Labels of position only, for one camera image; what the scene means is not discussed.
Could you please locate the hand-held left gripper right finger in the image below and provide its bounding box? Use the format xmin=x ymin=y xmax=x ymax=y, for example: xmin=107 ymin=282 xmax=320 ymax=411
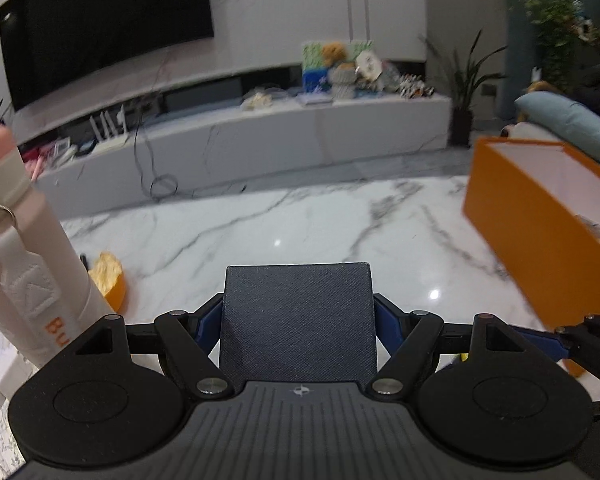
xmin=366 ymin=294 xmax=546 ymax=397

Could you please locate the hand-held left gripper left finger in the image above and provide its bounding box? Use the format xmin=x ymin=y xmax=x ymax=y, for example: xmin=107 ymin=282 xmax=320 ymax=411
xmin=55 ymin=294 xmax=231 ymax=398

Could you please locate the dark grey square box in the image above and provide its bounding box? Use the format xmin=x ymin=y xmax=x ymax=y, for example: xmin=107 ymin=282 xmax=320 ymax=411
xmin=218 ymin=261 xmax=379 ymax=382

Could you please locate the orange storage box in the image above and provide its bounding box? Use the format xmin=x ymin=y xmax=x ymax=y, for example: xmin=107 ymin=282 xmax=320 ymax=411
xmin=462 ymin=137 xmax=600 ymax=379

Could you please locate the white marble tv console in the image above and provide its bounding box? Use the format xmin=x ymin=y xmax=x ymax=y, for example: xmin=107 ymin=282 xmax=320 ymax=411
xmin=16 ymin=94 xmax=454 ymax=207

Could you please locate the pink and cream water bottle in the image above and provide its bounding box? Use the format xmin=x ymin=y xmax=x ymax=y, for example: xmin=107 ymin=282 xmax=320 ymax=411
xmin=0 ymin=126 xmax=114 ymax=369

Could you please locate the white router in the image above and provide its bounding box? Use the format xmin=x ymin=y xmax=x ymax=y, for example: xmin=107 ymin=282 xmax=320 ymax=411
xmin=88 ymin=104 xmax=131 ymax=154

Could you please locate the light blue pillow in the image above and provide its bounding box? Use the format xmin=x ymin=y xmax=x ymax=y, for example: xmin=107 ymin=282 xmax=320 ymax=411
xmin=513 ymin=92 xmax=600 ymax=169

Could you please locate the pink toy set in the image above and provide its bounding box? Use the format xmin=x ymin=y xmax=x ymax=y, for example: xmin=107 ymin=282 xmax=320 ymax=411
xmin=21 ymin=137 xmax=79 ymax=172

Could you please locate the black and white cow figurine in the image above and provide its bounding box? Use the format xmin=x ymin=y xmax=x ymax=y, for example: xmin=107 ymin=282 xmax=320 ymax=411
xmin=397 ymin=74 xmax=436 ymax=99

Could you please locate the grey knitted pot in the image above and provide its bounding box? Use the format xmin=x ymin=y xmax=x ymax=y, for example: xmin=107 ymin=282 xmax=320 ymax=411
xmin=329 ymin=64 xmax=357 ymax=99

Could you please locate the tall leafy potted plant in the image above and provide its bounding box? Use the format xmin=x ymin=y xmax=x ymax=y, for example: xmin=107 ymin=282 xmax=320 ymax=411
xmin=419 ymin=29 xmax=507 ymax=149

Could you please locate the white round hand fan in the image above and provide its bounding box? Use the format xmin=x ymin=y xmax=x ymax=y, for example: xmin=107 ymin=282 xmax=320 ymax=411
xmin=354 ymin=50 xmax=384 ymax=82

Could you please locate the green and blue painting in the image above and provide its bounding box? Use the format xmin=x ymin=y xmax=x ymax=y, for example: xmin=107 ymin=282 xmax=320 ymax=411
xmin=301 ymin=38 xmax=376 ymax=94

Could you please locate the brown teddy bear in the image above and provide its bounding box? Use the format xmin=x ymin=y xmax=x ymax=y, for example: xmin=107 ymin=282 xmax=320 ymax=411
xmin=322 ymin=42 xmax=349 ymax=67

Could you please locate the bushy green shelf plant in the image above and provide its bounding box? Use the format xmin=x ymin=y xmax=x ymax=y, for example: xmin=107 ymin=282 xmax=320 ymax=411
xmin=524 ymin=0 xmax=587 ymax=92

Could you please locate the black television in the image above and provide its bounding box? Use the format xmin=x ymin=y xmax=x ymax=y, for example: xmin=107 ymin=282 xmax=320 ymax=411
xmin=0 ymin=0 xmax=215 ymax=112

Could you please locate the black power cable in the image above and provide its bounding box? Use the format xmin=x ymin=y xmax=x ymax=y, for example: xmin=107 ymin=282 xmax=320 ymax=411
xmin=132 ymin=91 xmax=179 ymax=202

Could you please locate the white device with cables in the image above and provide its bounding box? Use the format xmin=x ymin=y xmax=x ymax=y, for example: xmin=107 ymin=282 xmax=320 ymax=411
xmin=242 ymin=87 xmax=281 ymax=111

